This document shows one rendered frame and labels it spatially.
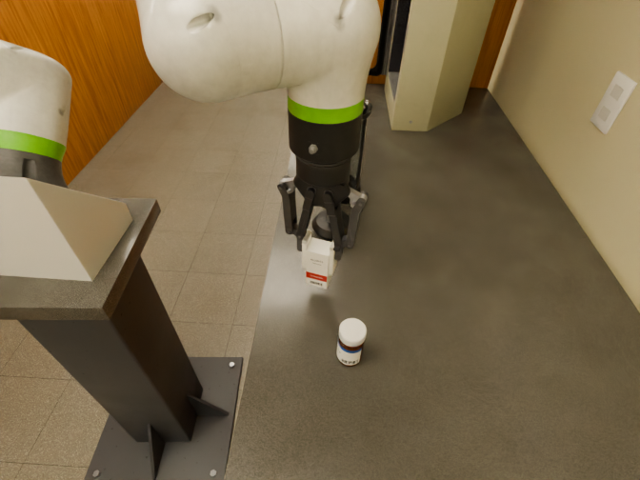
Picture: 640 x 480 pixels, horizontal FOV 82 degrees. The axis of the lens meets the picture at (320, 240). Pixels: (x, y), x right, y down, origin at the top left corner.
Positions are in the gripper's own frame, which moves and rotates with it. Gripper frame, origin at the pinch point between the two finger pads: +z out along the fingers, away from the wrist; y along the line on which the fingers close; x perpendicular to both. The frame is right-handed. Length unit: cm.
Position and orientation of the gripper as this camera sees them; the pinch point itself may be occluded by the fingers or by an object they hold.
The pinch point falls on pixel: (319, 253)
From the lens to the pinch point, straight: 63.1
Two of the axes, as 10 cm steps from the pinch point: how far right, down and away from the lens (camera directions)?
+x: -3.0, 6.6, -6.9
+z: -0.3, 7.2, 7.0
